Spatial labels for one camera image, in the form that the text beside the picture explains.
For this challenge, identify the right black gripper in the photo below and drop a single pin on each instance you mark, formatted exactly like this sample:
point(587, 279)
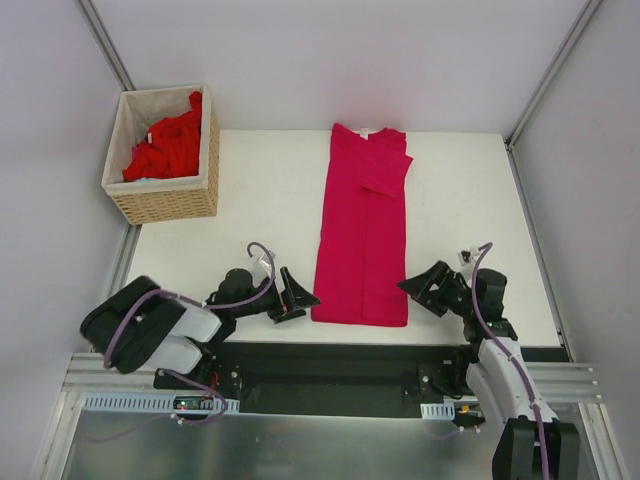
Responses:
point(447, 286)

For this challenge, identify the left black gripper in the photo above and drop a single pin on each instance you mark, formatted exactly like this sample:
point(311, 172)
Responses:
point(284, 296)

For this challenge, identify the magenta t shirt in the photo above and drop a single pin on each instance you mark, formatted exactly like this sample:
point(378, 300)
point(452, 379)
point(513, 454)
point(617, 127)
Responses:
point(362, 251)

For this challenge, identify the wicker laundry basket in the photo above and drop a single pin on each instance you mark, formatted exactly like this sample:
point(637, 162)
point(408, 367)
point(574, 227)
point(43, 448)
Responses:
point(169, 199)

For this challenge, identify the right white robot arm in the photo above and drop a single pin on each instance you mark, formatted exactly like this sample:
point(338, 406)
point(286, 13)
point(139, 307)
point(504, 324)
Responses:
point(534, 443)

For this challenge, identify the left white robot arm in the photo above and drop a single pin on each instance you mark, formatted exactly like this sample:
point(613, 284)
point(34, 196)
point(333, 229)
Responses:
point(144, 325)

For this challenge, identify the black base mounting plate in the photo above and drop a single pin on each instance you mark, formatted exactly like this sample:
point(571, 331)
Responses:
point(380, 381)

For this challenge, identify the red t shirt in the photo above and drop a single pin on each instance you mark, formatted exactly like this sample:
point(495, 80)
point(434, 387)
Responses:
point(171, 147)

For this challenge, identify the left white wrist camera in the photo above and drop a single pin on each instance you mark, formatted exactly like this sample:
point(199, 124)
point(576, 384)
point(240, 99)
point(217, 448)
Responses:
point(264, 265)

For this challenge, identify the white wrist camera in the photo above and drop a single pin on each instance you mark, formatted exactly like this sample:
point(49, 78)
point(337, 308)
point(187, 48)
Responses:
point(264, 265)
point(469, 256)

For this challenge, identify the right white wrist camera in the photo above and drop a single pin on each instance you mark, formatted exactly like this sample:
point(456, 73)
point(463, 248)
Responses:
point(469, 256)

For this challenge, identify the right white cable duct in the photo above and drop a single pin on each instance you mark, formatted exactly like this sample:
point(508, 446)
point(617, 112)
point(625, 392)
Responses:
point(438, 411)

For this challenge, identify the white cable duct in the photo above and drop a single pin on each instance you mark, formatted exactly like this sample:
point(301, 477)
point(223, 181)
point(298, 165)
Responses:
point(438, 411)
point(159, 403)

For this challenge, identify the right aluminium frame post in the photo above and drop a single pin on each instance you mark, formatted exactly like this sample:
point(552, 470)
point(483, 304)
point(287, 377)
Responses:
point(576, 32)

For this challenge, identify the aluminium frame post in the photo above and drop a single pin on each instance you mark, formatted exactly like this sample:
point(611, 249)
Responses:
point(576, 32)
point(105, 44)

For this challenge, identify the left white cable duct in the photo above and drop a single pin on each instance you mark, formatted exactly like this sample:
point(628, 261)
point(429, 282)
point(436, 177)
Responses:
point(159, 403)

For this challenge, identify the left aluminium frame post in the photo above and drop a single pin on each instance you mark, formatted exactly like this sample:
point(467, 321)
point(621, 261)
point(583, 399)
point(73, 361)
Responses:
point(105, 44)

